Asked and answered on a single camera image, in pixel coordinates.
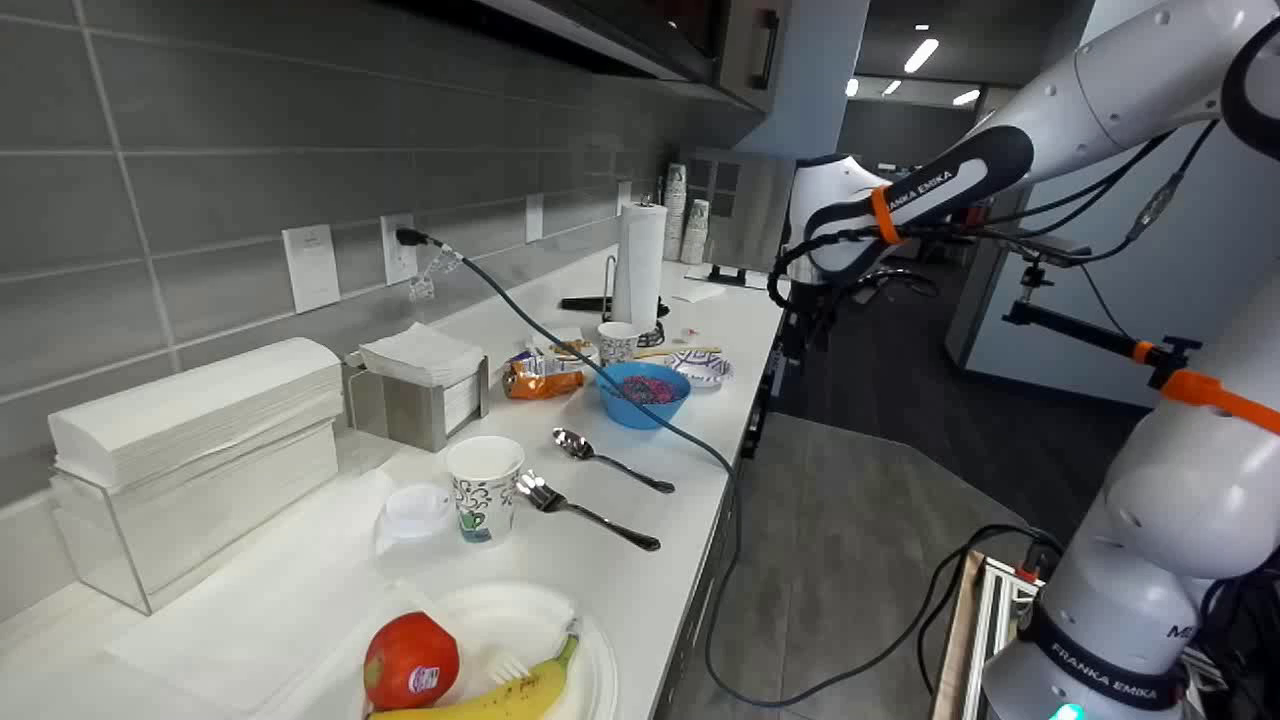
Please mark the clear acrylic towel dispenser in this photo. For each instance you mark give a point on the clear acrylic towel dispenser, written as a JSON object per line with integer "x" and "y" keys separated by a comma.
{"x": 200, "y": 535}

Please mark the yellow banana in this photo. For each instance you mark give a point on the yellow banana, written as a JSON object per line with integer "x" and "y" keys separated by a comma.
{"x": 527, "y": 696}

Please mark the white paper plate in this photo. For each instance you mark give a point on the white paper plate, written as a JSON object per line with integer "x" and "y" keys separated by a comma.
{"x": 535, "y": 623}

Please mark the white wall outlet plate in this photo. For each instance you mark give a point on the white wall outlet plate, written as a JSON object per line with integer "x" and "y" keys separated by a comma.
{"x": 392, "y": 266}
{"x": 310, "y": 266}
{"x": 535, "y": 217}

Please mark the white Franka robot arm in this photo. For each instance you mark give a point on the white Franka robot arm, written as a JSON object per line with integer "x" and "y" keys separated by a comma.
{"x": 1175, "y": 494}

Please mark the black kitchen tongs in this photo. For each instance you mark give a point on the black kitchen tongs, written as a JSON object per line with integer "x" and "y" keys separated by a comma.
{"x": 587, "y": 304}

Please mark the white plastic fork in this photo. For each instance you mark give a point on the white plastic fork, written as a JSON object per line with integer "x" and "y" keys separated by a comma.
{"x": 506, "y": 663}

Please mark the stack of paper cups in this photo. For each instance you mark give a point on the stack of paper cups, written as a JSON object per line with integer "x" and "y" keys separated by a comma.
{"x": 699, "y": 235}
{"x": 674, "y": 214}

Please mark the metal napkin holder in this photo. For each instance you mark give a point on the metal napkin holder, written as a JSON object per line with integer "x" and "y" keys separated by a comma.
{"x": 414, "y": 413}

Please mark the black camera stand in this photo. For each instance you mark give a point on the black camera stand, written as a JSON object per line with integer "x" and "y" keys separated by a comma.
{"x": 1080, "y": 331}

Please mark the dark upper cabinet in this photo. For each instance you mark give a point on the dark upper cabinet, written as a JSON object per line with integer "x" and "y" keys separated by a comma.
{"x": 602, "y": 34}

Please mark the red green blue beads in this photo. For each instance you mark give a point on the red green blue beads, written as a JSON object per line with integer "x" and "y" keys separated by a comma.
{"x": 647, "y": 388}

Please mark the printed paper cup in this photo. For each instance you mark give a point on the printed paper cup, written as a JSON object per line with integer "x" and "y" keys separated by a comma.
{"x": 483, "y": 507}
{"x": 617, "y": 345}

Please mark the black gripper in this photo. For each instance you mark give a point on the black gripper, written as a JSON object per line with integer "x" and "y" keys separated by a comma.
{"x": 815, "y": 303}

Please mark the red apple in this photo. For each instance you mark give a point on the red apple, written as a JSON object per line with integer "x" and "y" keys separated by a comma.
{"x": 405, "y": 663}

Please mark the wooden frame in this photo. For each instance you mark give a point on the wooden frame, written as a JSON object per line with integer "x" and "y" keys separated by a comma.
{"x": 962, "y": 641}

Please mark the dark metal spoon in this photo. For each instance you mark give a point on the dark metal spoon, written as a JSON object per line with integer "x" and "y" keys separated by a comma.
{"x": 576, "y": 441}

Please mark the white napkin stack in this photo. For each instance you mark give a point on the white napkin stack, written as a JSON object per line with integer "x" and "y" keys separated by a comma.
{"x": 422, "y": 353}

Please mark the white paper towel roll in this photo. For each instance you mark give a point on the white paper towel roll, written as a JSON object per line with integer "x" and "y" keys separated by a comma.
{"x": 641, "y": 266}

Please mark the folded white paper towels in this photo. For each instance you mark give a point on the folded white paper towels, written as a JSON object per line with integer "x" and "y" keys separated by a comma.
{"x": 200, "y": 405}

